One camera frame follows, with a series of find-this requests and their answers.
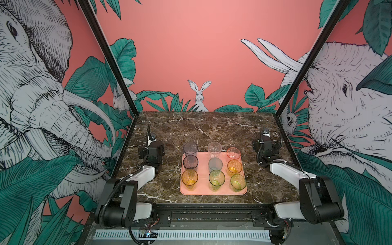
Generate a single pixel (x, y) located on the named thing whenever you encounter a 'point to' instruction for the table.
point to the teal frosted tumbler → (214, 164)
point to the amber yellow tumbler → (189, 178)
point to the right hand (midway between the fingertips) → (265, 138)
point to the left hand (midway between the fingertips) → (149, 143)
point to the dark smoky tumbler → (190, 162)
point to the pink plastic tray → (202, 187)
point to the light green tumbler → (216, 178)
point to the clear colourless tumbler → (214, 150)
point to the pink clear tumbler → (233, 153)
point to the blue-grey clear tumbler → (190, 148)
